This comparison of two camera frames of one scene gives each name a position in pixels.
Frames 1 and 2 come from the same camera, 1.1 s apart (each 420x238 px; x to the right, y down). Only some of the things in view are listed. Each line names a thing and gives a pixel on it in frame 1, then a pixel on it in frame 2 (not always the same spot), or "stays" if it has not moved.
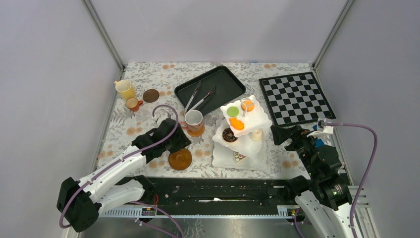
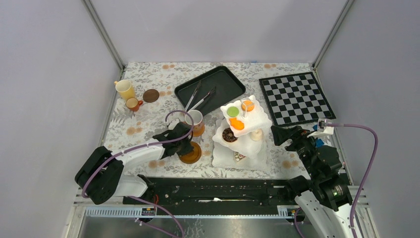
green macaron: x=233 y=111 stays
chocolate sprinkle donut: x=228 y=135 stays
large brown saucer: x=181 y=159 to x=192 y=157
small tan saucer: x=196 y=133 stays
